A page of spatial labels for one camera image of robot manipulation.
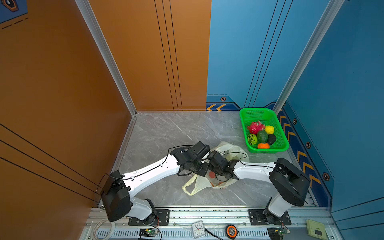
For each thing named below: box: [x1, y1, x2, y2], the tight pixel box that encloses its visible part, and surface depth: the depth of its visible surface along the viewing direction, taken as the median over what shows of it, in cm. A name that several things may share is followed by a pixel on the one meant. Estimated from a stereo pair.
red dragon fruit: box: [247, 121, 265, 135], surface depth 101 cm
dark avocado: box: [266, 134, 276, 145], surface depth 100 cm
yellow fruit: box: [264, 125, 275, 135], surface depth 104 cm
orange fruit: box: [257, 142, 270, 149], surface depth 95 cm
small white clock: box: [191, 220, 206, 239], surface depth 70 cm
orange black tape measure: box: [226, 224, 240, 240], surface depth 68 cm
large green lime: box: [257, 130, 269, 143], surface depth 96 cm
